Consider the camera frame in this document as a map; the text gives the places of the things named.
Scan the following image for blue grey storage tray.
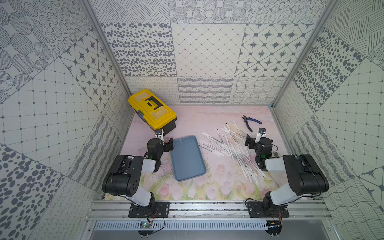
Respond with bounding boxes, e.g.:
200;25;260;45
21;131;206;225
171;136;207;182

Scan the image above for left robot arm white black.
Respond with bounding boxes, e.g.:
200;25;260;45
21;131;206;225
102;138;174;211

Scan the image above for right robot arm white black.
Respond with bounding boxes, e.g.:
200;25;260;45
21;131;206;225
245;135;329;206

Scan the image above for pile of wrapped straws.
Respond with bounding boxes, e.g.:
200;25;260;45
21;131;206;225
199;121;267;183

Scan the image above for yellow black toolbox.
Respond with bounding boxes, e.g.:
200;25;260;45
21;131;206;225
128;89;177;135

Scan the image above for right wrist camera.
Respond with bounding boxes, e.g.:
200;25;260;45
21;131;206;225
256;128;266;143

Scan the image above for blue handled pliers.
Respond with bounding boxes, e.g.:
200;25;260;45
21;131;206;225
241;115;263;133

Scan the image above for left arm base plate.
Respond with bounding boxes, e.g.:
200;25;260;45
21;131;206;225
129;202;170;218

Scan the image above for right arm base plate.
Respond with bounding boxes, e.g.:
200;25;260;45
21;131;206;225
245;201;290;219

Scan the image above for aluminium rail frame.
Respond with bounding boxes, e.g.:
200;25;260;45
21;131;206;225
85;200;332;221

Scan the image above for white slotted cable duct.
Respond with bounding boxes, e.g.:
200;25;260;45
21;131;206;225
95;220;268;231

